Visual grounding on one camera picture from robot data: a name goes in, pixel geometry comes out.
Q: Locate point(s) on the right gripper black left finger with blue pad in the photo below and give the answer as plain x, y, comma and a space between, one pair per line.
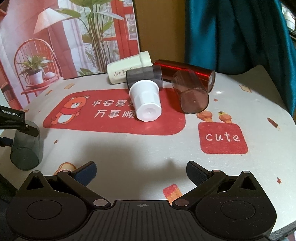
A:
77, 181

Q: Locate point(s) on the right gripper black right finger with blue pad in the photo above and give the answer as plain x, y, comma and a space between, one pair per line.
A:
206, 183

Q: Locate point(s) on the grey translucent plastic cup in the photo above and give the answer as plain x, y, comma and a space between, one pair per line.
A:
26, 148

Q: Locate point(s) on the red room scene backdrop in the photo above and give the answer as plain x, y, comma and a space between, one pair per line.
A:
45, 41

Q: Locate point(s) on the brown translucent plastic cup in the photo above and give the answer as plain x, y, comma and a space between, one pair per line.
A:
192, 94

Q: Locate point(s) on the white plastic cup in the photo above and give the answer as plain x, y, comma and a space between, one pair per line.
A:
146, 101

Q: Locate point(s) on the dark grey translucent cup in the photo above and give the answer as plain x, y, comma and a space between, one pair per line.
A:
153, 73

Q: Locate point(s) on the bear print tablecloth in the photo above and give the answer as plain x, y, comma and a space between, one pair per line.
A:
246, 127

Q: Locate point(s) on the cream lidded tumbler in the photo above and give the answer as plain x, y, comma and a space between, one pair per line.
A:
117, 70

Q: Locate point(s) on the teal curtain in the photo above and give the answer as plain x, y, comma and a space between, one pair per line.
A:
231, 37

